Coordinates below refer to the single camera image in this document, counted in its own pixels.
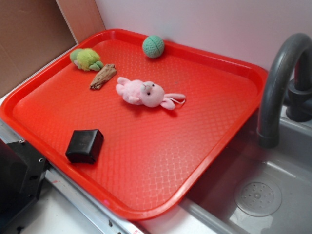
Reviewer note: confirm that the metal rail strip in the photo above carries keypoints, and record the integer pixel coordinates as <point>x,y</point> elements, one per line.
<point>63,208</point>

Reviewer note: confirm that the pink plush bunny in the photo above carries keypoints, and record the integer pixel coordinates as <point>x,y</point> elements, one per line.
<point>150,94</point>

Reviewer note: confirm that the grey plastic sink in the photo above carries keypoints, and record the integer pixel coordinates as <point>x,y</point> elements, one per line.
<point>252,190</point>

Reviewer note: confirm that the black square block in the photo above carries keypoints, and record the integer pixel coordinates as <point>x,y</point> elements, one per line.
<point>85,146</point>

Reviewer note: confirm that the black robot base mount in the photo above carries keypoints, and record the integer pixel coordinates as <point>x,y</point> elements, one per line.
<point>22,170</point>

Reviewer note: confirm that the green plush animal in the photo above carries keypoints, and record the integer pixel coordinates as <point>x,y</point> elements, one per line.
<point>86,59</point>

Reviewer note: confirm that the red plastic tray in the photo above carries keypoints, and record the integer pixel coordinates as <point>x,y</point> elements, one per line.
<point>150,157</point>

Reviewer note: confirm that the grey toy faucet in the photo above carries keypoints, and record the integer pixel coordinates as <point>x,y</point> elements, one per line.
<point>289,83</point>

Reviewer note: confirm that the brown wood piece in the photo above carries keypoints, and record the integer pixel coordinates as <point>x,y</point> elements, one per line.
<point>103,76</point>

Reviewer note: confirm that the brown cardboard panel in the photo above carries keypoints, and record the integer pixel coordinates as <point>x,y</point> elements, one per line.
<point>35,32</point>

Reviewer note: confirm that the green rubber ball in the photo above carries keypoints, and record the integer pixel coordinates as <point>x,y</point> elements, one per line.
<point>153,46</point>

